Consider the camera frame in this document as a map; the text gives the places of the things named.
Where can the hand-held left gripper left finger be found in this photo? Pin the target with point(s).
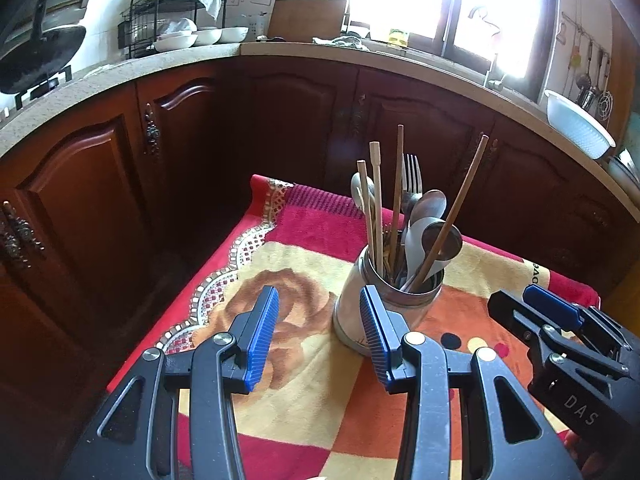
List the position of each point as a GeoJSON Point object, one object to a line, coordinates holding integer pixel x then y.
{"type": "Point", "coordinates": [260, 340]}

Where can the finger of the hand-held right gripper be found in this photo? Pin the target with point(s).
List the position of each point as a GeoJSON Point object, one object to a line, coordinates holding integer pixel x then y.
{"type": "Point", "coordinates": [552, 307]}
{"type": "Point", "coordinates": [510, 312]}

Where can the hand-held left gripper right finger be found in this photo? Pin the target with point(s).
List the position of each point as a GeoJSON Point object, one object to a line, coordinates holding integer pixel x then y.
{"type": "Point", "coordinates": [375, 335]}

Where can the metal utensil holder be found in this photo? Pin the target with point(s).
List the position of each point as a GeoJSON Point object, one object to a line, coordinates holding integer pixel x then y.
{"type": "Point", "coordinates": [350, 315]}

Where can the large round metal spoon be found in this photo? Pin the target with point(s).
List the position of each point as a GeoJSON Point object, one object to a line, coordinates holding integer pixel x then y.
{"type": "Point", "coordinates": [447, 245]}

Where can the grey white soup spoon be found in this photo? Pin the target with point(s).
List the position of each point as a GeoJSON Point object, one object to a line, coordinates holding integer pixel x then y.
{"type": "Point", "coordinates": [417, 240]}

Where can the dark wooden chopstick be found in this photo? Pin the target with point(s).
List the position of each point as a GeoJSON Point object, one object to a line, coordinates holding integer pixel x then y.
{"type": "Point", "coordinates": [397, 185]}
{"type": "Point", "coordinates": [465, 185]}

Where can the pale metal spoon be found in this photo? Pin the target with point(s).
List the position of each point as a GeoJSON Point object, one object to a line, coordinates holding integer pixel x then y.
{"type": "Point", "coordinates": [357, 187]}

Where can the person's right hand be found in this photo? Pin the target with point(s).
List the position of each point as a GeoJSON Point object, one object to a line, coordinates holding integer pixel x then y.
{"type": "Point", "coordinates": [572, 447]}

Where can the red printed blanket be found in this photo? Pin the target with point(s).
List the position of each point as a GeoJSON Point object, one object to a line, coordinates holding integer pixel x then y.
{"type": "Point", "coordinates": [310, 400]}

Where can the brown wooden cabinet door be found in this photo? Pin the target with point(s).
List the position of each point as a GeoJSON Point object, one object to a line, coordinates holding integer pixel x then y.
{"type": "Point", "coordinates": [430, 110]}
{"type": "Point", "coordinates": [85, 210]}
{"type": "Point", "coordinates": [300, 125]}
{"type": "Point", "coordinates": [195, 160]}
{"type": "Point", "coordinates": [550, 210]}

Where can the metal bowl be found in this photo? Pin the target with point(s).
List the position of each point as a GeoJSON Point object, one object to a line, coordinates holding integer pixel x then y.
{"type": "Point", "coordinates": [626, 172]}

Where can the white plastic basin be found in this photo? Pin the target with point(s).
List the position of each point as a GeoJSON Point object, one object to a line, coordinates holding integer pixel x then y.
{"type": "Point", "coordinates": [580, 125]}

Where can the hanging metal ladle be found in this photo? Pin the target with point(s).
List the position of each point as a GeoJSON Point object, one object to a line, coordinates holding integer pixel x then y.
{"type": "Point", "coordinates": [584, 80]}

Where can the metal faucet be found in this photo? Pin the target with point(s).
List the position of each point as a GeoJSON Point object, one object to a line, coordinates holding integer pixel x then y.
{"type": "Point", "coordinates": [495, 82]}

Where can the yellow hanging tool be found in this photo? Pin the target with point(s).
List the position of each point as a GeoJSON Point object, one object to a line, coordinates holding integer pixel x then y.
{"type": "Point", "coordinates": [576, 57]}

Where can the stone kitchen countertop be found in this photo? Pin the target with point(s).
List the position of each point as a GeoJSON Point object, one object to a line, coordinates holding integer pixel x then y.
{"type": "Point", "coordinates": [280, 50]}

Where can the crumpled dishcloth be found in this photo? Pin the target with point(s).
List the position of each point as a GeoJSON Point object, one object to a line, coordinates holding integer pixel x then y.
{"type": "Point", "coordinates": [345, 42]}

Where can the yellow sponge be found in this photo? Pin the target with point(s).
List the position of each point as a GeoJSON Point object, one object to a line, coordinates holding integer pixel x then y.
{"type": "Point", "coordinates": [398, 36]}

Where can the white bowl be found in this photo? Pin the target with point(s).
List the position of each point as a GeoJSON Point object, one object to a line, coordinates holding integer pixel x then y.
{"type": "Point", "coordinates": [179, 26]}
{"type": "Point", "coordinates": [234, 34]}
{"type": "Point", "coordinates": [175, 44]}
{"type": "Point", "coordinates": [207, 36]}

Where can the wooden cutting board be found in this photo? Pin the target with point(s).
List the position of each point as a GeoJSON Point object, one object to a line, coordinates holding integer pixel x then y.
{"type": "Point", "coordinates": [307, 20]}

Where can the gas stove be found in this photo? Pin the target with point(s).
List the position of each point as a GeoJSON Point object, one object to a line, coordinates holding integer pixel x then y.
{"type": "Point", "coordinates": [45, 87]}

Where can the black wok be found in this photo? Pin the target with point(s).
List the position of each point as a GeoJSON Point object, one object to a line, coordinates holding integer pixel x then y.
{"type": "Point", "coordinates": [35, 60]}

